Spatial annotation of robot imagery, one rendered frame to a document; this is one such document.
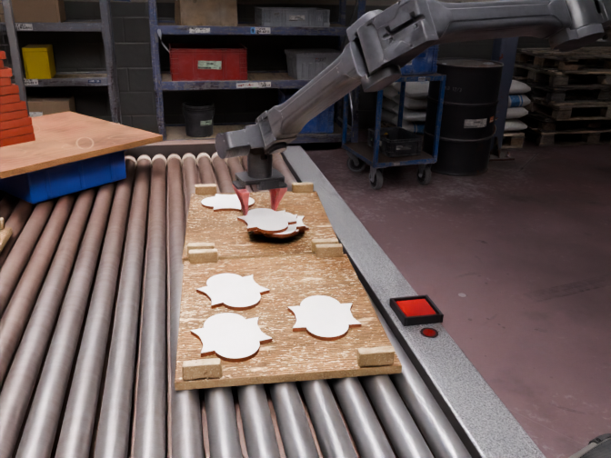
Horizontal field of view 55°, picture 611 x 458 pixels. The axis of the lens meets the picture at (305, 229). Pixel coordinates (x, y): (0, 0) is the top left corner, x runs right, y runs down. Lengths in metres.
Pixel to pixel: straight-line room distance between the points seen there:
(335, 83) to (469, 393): 0.55
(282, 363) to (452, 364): 0.28
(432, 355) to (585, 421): 1.55
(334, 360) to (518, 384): 1.72
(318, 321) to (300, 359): 0.11
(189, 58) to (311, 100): 4.24
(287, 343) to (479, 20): 0.59
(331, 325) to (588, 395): 1.77
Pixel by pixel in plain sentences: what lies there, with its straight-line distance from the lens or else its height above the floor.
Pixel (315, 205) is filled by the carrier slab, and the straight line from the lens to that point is 1.57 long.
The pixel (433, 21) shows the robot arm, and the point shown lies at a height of 1.44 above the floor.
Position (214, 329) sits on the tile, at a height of 0.94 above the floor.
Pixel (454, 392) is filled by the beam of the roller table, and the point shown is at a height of 0.92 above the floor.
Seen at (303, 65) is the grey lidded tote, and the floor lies 0.77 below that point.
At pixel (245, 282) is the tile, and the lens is 1.16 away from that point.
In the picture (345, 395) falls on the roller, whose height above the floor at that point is 0.91.
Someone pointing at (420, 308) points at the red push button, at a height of 0.93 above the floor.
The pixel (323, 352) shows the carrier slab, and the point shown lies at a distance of 0.97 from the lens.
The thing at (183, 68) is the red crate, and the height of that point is 0.75.
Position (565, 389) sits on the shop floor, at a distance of 2.66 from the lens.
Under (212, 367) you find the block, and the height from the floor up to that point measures 0.96.
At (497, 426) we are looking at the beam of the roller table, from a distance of 0.92.
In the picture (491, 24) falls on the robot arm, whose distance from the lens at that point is 1.02.
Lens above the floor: 1.49
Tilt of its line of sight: 23 degrees down
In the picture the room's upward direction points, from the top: 1 degrees clockwise
